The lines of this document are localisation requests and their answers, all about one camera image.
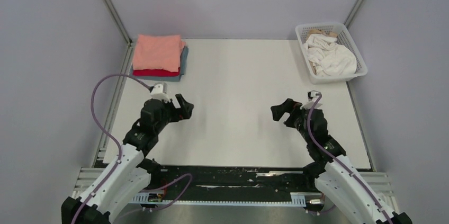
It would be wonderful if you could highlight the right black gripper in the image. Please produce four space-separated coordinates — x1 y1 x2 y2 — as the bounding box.
270 98 311 144

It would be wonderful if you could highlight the salmon pink t shirt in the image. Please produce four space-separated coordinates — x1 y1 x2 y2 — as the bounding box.
132 34 186 73

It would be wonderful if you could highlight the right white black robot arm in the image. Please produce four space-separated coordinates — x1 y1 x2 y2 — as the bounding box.
271 95 412 223

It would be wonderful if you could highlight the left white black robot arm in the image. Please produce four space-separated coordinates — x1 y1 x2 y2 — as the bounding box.
61 94 194 223

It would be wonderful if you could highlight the folded red t shirt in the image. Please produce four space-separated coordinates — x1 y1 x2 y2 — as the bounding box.
132 68 182 77

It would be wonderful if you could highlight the folded grey blue t shirt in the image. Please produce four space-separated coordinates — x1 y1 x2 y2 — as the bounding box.
129 46 188 82

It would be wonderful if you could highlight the crumpled white t shirt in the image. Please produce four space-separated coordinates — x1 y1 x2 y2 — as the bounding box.
303 33 357 77

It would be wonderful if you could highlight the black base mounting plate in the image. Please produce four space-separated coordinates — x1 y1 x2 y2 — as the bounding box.
138 159 324 202

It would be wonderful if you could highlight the beige garment in basket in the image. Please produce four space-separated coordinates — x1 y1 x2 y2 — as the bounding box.
306 29 338 39

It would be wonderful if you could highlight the white plastic laundry basket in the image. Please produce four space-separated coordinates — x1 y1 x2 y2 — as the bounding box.
295 22 367 84

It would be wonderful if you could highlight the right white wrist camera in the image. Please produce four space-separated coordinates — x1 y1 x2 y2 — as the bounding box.
300 90 322 110

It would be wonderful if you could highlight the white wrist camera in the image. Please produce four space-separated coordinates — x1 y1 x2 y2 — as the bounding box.
300 90 322 110
150 82 171 103

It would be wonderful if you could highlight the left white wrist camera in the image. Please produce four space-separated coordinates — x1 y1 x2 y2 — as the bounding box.
150 82 171 103

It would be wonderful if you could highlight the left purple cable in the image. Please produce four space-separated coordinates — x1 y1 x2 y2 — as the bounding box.
70 74 194 224

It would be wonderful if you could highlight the white slotted cable duct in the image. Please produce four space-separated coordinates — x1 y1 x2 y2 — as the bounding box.
84 193 307 208

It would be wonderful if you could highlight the aluminium frame rail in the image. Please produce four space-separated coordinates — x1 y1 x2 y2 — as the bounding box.
71 168 400 215

